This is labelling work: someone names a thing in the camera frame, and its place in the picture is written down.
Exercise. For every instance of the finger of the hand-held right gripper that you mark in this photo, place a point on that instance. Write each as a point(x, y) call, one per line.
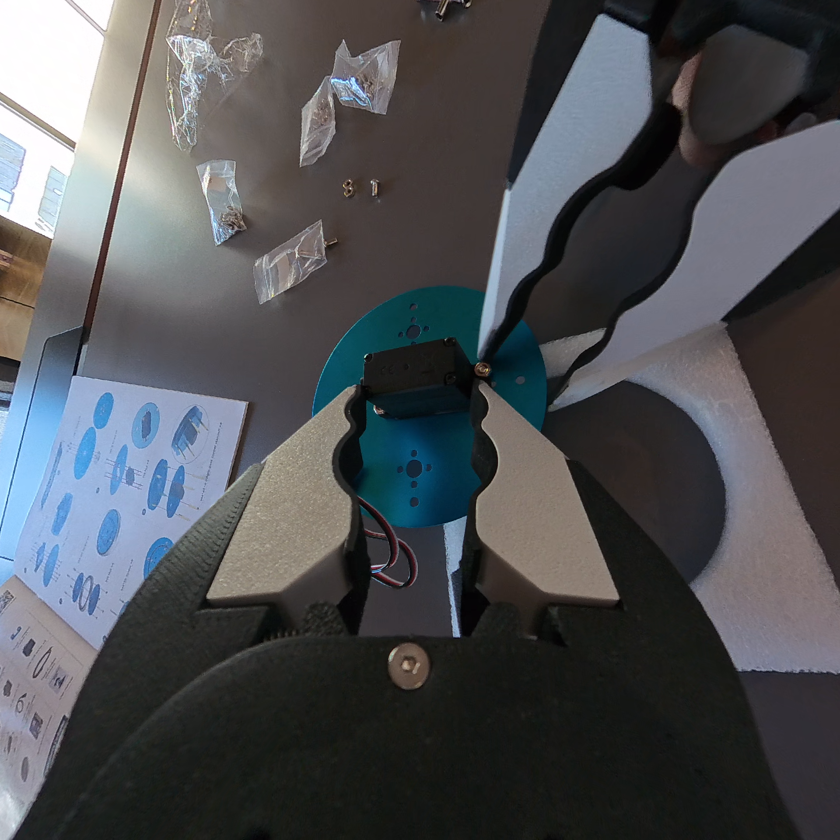
point(754, 229)
point(577, 131)

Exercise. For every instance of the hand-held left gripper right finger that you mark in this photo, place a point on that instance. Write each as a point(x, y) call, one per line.
point(538, 525)

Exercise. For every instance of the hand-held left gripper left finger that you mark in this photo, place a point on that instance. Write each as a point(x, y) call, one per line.
point(289, 512)

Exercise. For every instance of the black servo motor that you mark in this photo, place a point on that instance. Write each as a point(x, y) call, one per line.
point(420, 377)

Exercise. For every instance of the blue round metal plate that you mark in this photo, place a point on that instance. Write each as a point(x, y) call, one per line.
point(374, 328)

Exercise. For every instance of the dark grey desk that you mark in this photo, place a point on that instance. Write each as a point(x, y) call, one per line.
point(197, 328)

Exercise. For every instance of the person's right hand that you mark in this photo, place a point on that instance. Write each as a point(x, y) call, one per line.
point(748, 92)

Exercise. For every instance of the assembly instruction booklet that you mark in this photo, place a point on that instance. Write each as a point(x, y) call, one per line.
point(210, 420)

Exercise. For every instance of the metal cross socket wrench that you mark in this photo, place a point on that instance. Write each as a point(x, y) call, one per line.
point(441, 8)

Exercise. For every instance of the white foam sheet with hole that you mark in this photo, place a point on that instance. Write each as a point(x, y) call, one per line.
point(754, 525)

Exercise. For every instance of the small clear bag of screws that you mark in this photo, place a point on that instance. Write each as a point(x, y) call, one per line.
point(315, 124)
point(289, 266)
point(220, 190)
point(364, 75)

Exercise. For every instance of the wooden background table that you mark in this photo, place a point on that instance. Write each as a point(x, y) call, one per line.
point(23, 262)

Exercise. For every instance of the crumpled empty clear plastic bag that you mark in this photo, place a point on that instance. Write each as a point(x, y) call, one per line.
point(190, 79)

